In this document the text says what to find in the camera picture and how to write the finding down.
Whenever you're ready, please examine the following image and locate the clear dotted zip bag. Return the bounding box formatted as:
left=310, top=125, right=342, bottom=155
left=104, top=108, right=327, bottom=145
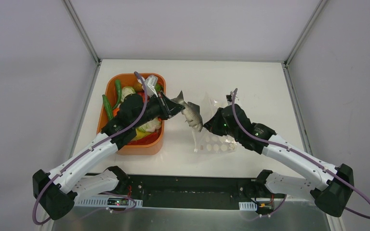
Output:
left=192, top=92, right=238, bottom=154

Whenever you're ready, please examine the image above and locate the brown potato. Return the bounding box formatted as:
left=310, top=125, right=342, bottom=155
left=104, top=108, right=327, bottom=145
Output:
left=133, top=82, right=144, bottom=92

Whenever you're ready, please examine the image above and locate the long green cucumber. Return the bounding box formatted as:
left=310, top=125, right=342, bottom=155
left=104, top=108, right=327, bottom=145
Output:
left=102, top=94, right=113, bottom=121

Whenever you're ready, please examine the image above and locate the grey toy fish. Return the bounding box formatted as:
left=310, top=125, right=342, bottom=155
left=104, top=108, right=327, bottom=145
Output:
left=171, top=91, right=203, bottom=132

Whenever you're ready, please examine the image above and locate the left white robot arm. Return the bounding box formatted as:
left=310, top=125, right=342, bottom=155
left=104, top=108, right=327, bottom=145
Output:
left=32, top=92, right=184, bottom=225

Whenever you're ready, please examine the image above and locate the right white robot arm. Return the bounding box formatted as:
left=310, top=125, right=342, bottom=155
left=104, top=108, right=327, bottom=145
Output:
left=203, top=105, right=354, bottom=217

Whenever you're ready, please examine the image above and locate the orange plastic tub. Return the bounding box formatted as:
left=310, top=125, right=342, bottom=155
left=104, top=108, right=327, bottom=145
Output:
left=96, top=73, right=166, bottom=155

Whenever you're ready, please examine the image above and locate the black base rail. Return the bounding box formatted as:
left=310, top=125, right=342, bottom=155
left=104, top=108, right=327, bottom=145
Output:
left=96, top=173, right=285, bottom=211

